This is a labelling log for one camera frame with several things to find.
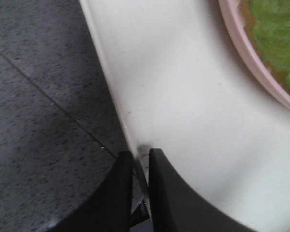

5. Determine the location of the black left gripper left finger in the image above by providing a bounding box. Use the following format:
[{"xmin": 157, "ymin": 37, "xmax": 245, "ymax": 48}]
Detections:
[{"xmin": 49, "ymin": 151, "xmax": 133, "ymax": 232}]

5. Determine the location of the cream bear serving tray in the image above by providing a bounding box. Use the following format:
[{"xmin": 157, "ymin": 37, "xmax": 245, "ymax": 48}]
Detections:
[{"xmin": 80, "ymin": 0, "xmax": 290, "ymax": 232}]

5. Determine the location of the green lettuce leaf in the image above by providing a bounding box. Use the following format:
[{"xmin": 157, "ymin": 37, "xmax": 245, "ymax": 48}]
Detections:
[{"xmin": 240, "ymin": 0, "xmax": 290, "ymax": 95}]

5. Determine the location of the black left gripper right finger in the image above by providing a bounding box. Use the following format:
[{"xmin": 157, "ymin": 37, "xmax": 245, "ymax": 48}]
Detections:
[{"xmin": 148, "ymin": 148, "xmax": 251, "ymax": 232}]

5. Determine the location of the pink round plate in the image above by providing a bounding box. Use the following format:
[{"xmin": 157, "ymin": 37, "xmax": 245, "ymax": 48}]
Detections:
[{"xmin": 219, "ymin": 0, "xmax": 290, "ymax": 109}]

